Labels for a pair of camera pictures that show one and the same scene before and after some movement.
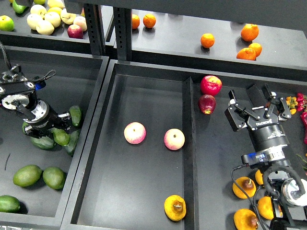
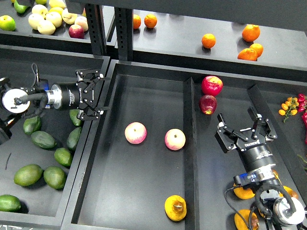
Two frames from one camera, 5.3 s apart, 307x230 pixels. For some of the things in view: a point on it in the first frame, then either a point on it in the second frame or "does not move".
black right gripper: (265, 133) → (255, 156)
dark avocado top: (75, 111) does not move
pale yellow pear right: (67, 18) does not move
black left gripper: (46, 119) → (73, 94)
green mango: (60, 136) → (64, 156)
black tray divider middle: (191, 181) does not move
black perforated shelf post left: (93, 12) does not move
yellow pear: (174, 207) does not move
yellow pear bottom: (245, 219) does not move
